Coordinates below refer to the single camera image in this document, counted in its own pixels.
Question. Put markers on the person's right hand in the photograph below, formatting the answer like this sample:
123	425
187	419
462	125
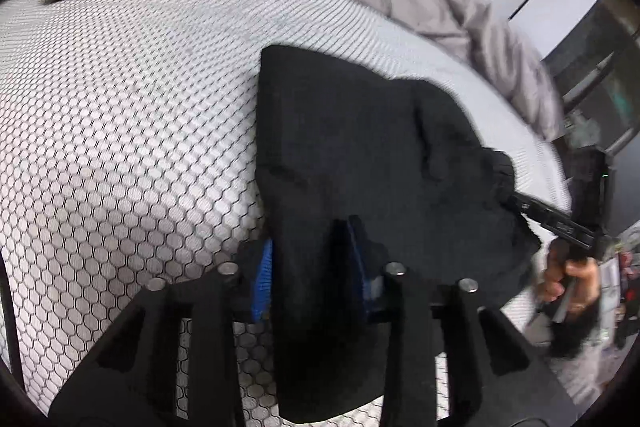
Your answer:
575	283

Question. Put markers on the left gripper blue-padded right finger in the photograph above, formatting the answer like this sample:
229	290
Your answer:
451	359

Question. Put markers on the white honeycomb mattress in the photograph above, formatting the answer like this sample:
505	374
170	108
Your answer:
127	146

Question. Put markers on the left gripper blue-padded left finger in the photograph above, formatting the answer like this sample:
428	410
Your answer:
169	358

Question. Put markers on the dark glass wardrobe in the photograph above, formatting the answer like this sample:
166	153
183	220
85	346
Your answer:
596	71

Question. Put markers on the black pants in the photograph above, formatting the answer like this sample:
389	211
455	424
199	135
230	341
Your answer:
356	170

